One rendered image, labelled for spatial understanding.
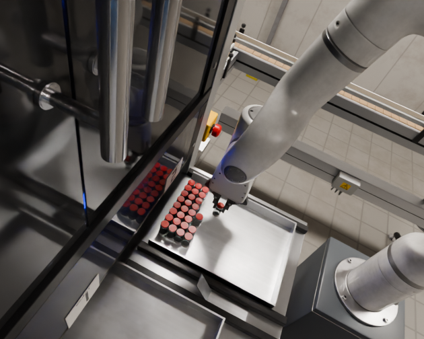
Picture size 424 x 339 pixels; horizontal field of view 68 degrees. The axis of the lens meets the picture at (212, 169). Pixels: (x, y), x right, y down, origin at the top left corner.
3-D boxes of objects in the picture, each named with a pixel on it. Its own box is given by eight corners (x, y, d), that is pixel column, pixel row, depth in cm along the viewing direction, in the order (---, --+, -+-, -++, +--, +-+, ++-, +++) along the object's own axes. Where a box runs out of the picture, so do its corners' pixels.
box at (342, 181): (330, 186, 172) (339, 176, 165) (331, 180, 175) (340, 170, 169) (350, 196, 171) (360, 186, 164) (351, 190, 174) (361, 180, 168)
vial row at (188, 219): (171, 241, 81) (174, 233, 78) (200, 194, 93) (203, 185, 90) (179, 245, 81) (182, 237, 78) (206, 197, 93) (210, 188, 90)
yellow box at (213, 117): (183, 132, 97) (188, 115, 92) (193, 120, 102) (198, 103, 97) (205, 143, 97) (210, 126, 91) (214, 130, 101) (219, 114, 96)
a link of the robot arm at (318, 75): (367, 101, 42) (241, 197, 64) (370, 52, 52) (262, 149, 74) (316, 58, 40) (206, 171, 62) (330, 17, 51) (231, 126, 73)
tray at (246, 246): (147, 245, 79) (149, 239, 77) (191, 178, 97) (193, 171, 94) (269, 310, 76) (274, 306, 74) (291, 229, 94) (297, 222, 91)
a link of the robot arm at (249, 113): (253, 181, 69) (263, 155, 75) (276, 138, 59) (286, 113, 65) (218, 165, 69) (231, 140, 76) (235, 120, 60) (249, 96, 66)
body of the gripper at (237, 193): (263, 164, 76) (248, 191, 84) (225, 146, 77) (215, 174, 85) (254, 185, 71) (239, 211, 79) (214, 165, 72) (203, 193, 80)
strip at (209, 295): (190, 294, 74) (196, 285, 70) (196, 282, 76) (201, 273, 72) (244, 321, 73) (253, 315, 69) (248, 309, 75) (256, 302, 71)
